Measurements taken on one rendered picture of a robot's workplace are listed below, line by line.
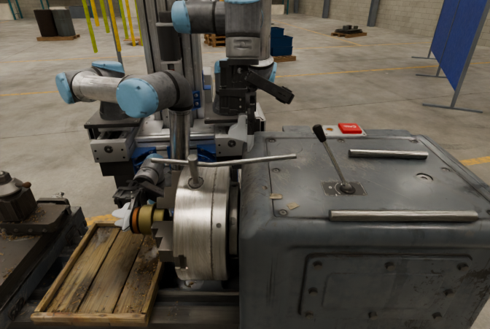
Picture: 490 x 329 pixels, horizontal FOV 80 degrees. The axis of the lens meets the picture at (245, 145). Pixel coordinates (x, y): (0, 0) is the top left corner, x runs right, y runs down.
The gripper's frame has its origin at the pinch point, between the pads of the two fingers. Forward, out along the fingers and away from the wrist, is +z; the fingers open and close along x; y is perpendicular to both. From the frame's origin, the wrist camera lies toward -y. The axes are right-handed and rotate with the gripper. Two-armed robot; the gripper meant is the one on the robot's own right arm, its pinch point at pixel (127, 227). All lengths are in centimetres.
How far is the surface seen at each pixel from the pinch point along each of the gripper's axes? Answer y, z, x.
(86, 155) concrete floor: 150, -223, -108
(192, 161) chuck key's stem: -20.3, 3.1, 23.1
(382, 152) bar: -68, -8, 19
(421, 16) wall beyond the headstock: -733, -1233, -41
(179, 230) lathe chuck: -17.3, 9.8, 8.8
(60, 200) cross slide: 36.0, -24.4, -11.1
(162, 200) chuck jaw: -9.3, -4.6, 5.7
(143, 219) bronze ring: -4.7, -0.2, 2.7
